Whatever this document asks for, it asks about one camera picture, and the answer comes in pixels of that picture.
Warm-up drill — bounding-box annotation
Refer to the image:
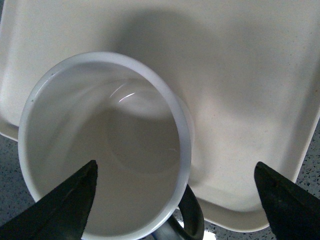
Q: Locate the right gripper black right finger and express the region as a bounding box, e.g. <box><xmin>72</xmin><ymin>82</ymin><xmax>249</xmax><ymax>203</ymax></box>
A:
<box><xmin>254</xmin><ymin>161</ymin><xmax>320</xmax><ymax>240</ymax></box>

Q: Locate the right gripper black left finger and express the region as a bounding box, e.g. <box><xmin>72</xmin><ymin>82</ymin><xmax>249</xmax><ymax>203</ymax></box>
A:
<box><xmin>0</xmin><ymin>160</ymin><xmax>98</xmax><ymax>240</ymax></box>

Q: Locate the white mug black handle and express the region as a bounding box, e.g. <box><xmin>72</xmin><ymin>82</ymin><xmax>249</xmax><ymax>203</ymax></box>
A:
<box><xmin>18</xmin><ymin>52</ymin><xmax>204</xmax><ymax>240</ymax></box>

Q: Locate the beige rectangular tray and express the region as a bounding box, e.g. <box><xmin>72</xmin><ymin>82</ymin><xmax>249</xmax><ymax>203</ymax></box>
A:
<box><xmin>0</xmin><ymin>0</ymin><xmax>320</xmax><ymax>233</ymax></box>

